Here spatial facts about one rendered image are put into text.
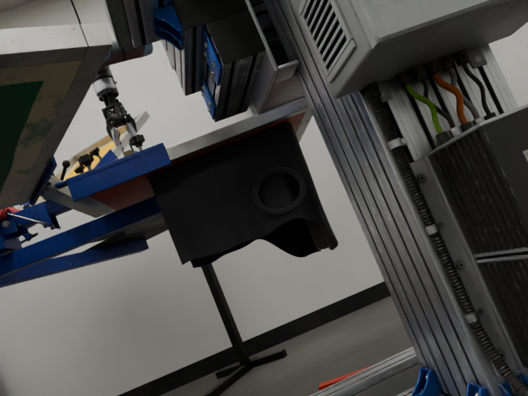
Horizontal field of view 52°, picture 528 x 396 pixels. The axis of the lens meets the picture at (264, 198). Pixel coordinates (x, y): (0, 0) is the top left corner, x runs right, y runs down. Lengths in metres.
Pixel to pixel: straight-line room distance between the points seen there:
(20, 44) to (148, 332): 3.27
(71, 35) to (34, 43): 0.05
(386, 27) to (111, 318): 3.48
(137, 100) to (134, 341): 1.72
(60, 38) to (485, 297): 0.73
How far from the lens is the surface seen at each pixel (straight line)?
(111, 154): 2.60
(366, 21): 0.70
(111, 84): 1.99
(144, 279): 3.93
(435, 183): 0.88
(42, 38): 0.83
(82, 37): 0.85
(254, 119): 1.65
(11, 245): 2.01
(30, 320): 4.14
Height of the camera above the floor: 0.57
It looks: 6 degrees up
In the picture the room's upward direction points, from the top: 22 degrees counter-clockwise
